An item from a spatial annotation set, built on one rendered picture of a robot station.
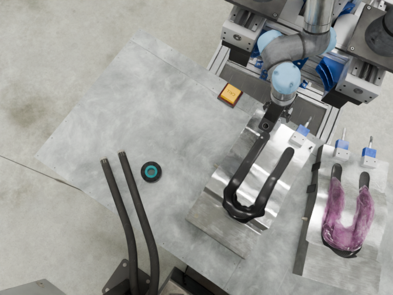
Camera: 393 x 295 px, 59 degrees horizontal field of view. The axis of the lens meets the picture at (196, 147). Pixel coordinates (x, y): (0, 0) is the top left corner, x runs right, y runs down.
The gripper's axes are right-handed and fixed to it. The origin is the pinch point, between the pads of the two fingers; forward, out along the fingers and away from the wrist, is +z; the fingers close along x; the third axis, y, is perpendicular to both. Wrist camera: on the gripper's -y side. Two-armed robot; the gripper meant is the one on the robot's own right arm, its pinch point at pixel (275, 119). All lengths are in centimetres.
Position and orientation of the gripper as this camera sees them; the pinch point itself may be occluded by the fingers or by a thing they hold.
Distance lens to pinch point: 131.6
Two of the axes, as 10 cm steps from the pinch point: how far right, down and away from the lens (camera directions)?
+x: -8.2, -5.1, 2.5
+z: 1.6, 2.1, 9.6
